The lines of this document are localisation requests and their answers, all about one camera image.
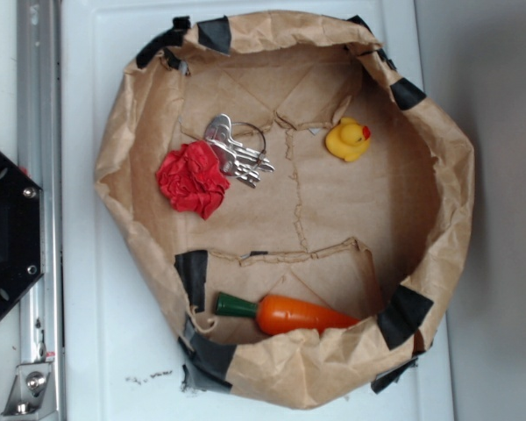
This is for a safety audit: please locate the silver key bunch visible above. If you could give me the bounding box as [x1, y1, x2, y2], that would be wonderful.
[203, 114, 275, 189]

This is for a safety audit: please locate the red crumpled paper ball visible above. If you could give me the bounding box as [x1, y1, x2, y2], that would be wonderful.
[156, 140, 230, 220]

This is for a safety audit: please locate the orange toy carrot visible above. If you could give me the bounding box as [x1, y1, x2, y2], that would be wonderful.
[215, 292, 359, 335]

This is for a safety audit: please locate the yellow rubber duck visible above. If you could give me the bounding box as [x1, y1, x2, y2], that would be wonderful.
[325, 117, 371, 162]

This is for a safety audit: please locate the brown paper bag tray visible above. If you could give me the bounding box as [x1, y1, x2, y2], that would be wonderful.
[95, 11, 474, 409]

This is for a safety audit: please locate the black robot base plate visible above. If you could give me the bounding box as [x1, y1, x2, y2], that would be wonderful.
[0, 151, 43, 321]

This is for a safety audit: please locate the aluminium frame rail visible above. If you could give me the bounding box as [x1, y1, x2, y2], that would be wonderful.
[0, 1, 66, 420]

